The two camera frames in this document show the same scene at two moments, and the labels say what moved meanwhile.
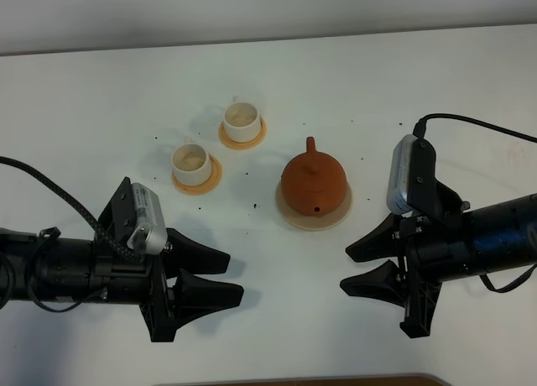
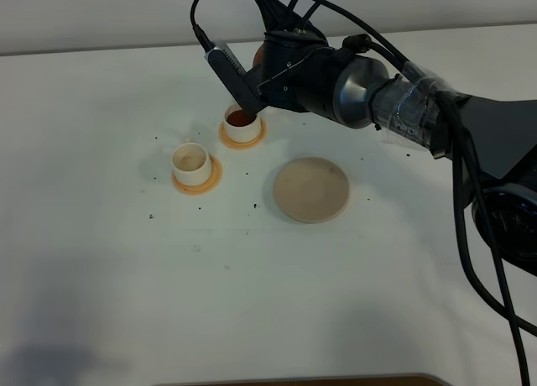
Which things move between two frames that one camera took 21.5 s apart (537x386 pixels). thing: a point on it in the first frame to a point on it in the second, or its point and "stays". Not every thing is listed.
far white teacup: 242,120 stays
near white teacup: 191,164 stays
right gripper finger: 382,283 to 278,18
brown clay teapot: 313,183 to 258,59
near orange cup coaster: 200,189 stays
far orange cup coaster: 245,145 stays
